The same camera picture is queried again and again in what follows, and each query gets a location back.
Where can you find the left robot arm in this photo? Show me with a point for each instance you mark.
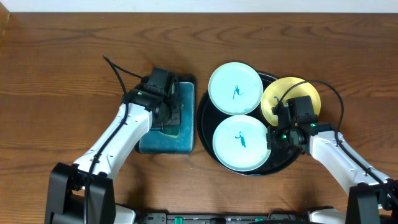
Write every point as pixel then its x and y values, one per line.
pixel 84 191

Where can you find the round black serving tray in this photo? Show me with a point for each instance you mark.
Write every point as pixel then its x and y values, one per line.
pixel 209 117

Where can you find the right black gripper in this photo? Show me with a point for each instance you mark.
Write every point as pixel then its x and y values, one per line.
pixel 272 138

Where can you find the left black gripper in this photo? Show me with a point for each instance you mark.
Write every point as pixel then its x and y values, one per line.
pixel 173 115

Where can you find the rectangular black water tray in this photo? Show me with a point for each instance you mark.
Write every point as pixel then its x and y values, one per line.
pixel 156 143

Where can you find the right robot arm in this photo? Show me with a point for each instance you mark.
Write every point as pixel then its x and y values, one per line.
pixel 372 195

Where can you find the yellow plate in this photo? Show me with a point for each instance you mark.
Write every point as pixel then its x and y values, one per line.
pixel 276 89

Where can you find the white plate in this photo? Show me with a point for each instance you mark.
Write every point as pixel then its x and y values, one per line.
pixel 239 143
pixel 235 88

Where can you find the green yellow sponge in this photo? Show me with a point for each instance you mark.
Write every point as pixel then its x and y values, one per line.
pixel 171 131

